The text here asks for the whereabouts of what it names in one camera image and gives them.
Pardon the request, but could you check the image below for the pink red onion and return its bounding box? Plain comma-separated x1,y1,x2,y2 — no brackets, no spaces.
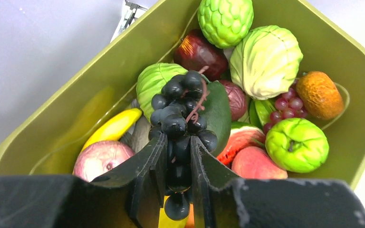
73,141,135,182

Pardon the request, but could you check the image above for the orange tangerine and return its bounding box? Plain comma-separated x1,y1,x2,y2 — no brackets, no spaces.
296,71,345,120

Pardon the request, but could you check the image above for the green bumpy fruit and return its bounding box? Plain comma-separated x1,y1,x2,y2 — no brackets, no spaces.
197,0,254,49

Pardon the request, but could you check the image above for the green pea pod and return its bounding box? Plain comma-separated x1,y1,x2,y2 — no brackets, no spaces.
249,99,276,128

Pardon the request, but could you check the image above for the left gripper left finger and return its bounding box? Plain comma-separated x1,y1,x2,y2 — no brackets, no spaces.
0,134,167,228

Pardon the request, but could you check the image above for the red grape bunch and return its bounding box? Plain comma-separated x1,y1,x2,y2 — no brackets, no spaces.
261,79,307,134

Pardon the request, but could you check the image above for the watermelon slice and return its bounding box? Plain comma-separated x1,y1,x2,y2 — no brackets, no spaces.
216,121,266,165

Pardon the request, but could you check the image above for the yellow banana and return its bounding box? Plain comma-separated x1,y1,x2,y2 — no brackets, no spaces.
82,108,143,151

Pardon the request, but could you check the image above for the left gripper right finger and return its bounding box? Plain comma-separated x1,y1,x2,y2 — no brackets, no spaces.
191,136,365,228

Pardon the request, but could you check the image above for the dark grape bunch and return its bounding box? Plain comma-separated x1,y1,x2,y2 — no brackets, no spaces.
149,66,218,221

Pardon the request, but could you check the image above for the green cabbage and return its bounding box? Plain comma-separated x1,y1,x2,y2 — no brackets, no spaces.
230,25,303,100
136,63,187,120

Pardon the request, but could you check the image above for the lime green fruit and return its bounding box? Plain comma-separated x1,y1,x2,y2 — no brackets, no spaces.
265,118,329,173

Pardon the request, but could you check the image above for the dark green avocado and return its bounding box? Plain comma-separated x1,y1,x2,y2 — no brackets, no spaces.
199,81,231,157

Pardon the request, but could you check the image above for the orange apricot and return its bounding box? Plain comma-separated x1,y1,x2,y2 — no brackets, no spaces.
231,146,288,179

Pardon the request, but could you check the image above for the dark red apple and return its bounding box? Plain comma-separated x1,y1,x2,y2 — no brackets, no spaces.
173,29,228,81

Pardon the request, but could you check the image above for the olive green plastic bin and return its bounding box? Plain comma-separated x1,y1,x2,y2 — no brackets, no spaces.
0,0,365,188

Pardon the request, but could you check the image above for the purple red onion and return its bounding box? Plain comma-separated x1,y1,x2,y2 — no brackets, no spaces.
219,80,248,121

